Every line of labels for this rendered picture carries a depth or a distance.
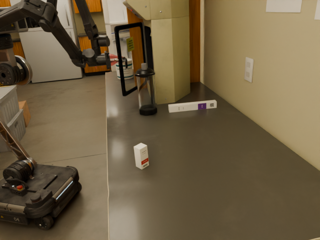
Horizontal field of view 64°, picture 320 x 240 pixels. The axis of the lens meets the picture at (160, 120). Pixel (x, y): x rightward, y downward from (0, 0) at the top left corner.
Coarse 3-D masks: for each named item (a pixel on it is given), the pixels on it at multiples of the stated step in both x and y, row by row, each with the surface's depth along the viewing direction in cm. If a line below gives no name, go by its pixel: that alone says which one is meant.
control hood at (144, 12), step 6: (126, 0) 132; (132, 0) 128; (138, 0) 128; (144, 0) 129; (126, 6) 153; (132, 6) 129; (138, 6) 129; (144, 6) 130; (132, 12) 158; (138, 12) 131; (144, 12) 131; (144, 18) 132; (150, 18) 133
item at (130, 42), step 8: (120, 32) 142; (128, 32) 149; (136, 32) 157; (120, 40) 143; (128, 40) 150; (136, 40) 158; (120, 48) 144; (128, 48) 151; (136, 48) 159; (128, 56) 152; (136, 56) 160; (128, 64) 153; (136, 64) 161; (120, 72) 147; (128, 72) 154; (120, 80) 149; (128, 80) 155; (136, 80) 164; (128, 88) 156
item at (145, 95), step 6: (138, 78) 131; (144, 78) 130; (150, 78) 131; (138, 84) 133; (144, 84) 131; (150, 84) 132; (138, 90) 135; (144, 90) 132; (150, 90) 133; (138, 96) 137; (144, 96) 134; (150, 96) 134; (144, 102) 135; (150, 102) 135; (144, 108) 137; (150, 108) 137
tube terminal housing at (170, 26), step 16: (160, 0) 130; (176, 0) 136; (160, 16) 133; (176, 16) 138; (144, 32) 163; (160, 32) 137; (176, 32) 141; (160, 48) 140; (176, 48) 144; (160, 64) 143; (176, 64) 147; (160, 80) 147; (176, 80) 151; (160, 96) 151; (176, 96) 154
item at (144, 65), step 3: (141, 63) 131; (144, 63) 131; (141, 66) 131; (144, 66) 130; (138, 69) 133; (141, 69) 133; (144, 69) 131; (147, 69) 132; (150, 69) 132; (138, 72) 130; (141, 72) 129; (144, 72) 129; (147, 72) 129; (150, 72) 130
